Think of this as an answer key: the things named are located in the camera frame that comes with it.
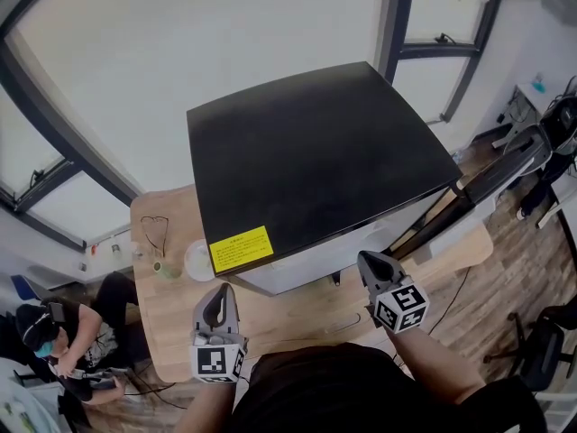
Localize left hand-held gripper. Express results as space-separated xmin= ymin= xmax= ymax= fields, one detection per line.
xmin=188 ymin=282 xmax=250 ymax=385

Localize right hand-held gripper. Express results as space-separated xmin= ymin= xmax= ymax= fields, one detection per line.
xmin=357 ymin=249 xmax=432 ymax=336

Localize black mini fridge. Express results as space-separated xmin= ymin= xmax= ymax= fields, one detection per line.
xmin=186 ymin=60 xmax=554 ymax=297

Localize person's left forearm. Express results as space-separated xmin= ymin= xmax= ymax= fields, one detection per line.
xmin=173 ymin=379 xmax=238 ymax=433

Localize person's right forearm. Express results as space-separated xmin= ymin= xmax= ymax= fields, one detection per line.
xmin=385 ymin=325 xmax=488 ymax=405

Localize white plate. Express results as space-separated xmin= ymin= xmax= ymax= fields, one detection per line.
xmin=184 ymin=238 xmax=217 ymax=282

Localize green bottle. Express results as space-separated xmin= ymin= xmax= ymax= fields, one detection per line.
xmin=151 ymin=261 xmax=184 ymax=281

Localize person's black clothing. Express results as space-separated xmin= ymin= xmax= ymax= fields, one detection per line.
xmin=229 ymin=341 xmax=549 ymax=433

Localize black office chair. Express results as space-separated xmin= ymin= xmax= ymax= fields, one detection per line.
xmin=482 ymin=305 xmax=577 ymax=392

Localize blue chair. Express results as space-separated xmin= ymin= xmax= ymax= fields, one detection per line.
xmin=9 ymin=273 xmax=49 ymax=305

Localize side table with cloth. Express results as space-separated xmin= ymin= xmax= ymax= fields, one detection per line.
xmin=0 ymin=356 xmax=60 ymax=433

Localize bunch of flowers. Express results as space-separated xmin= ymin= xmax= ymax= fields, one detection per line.
xmin=2 ymin=401 xmax=35 ymax=430

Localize white desk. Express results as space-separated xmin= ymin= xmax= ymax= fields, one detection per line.
xmin=490 ymin=82 xmax=577 ymax=230

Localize large frosted window pane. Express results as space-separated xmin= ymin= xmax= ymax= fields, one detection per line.
xmin=8 ymin=0 xmax=398 ymax=198

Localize thin wire eyeglasses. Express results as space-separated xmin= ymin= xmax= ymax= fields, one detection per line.
xmin=140 ymin=215 xmax=170 ymax=259

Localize white frame device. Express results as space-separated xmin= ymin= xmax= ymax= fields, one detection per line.
xmin=62 ymin=365 xmax=124 ymax=392

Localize black framed window with handle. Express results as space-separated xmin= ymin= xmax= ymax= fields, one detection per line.
xmin=0 ymin=38 xmax=145 ymax=252
xmin=373 ymin=0 xmax=508 ymax=124

